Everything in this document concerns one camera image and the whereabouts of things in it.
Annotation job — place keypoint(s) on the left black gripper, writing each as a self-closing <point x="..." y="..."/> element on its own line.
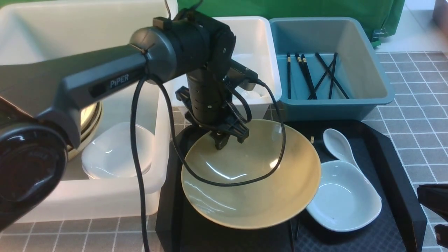
<point x="209" y="104"/>

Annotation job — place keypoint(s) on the yellow noodle bowl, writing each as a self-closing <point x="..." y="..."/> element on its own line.
<point x="262" y="204"/>

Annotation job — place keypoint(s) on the white ceramic soup spoon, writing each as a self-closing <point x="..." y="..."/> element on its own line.
<point x="337" y="143"/>

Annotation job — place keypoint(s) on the white square dish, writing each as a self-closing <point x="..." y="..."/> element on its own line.
<point x="345" y="200"/>

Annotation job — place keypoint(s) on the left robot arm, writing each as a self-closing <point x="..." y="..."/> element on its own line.
<point x="41" y="102"/>

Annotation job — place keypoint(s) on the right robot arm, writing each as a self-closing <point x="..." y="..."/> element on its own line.
<point x="435" y="198"/>

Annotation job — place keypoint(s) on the middle stacked yellow bowl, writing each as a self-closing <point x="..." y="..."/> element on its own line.
<point x="100" y="107"/>

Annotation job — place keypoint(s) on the stacked yellow bowl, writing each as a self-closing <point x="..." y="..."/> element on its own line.
<point x="84" y="148"/>
<point x="100" y="107"/>
<point x="87" y="116"/>

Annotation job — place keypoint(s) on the top stacked yellow bowl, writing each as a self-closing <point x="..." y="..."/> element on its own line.
<point x="87" y="116"/>

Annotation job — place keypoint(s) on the bottom stacked yellow bowl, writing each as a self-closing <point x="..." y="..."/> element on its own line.
<point x="84" y="148"/>

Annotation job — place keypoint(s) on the small white spoon in bin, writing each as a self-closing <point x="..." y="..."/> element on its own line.
<point x="250" y="95"/>

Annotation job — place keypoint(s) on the small white plastic bin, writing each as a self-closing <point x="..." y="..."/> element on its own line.
<point x="254" y="49"/>

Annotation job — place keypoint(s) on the white dish in bin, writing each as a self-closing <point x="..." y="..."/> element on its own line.
<point x="109" y="156"/>

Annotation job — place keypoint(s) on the black chopstick upright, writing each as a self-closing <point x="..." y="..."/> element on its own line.
<point x="332" y="83"/>

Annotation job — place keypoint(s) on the black chopstick crossed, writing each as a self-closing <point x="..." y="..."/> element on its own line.
<point x="330" y="73"/>
<point x="321" y="79"/>

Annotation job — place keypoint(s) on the blue plastic bin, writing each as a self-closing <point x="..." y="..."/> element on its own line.
<point x="358" y="70"/>

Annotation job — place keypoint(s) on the metal clamp on backdrop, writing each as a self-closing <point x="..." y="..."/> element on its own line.
<point x="378" y="34"/>

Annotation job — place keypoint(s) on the black serving tray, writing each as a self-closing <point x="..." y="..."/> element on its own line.
<point x="400" y="227"/>

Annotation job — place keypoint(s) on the large translucent white bin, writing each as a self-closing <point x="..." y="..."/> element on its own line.
<point x="37" y="31"/>

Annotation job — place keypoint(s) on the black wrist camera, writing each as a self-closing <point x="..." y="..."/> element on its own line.
<point x="242" y="76"/>

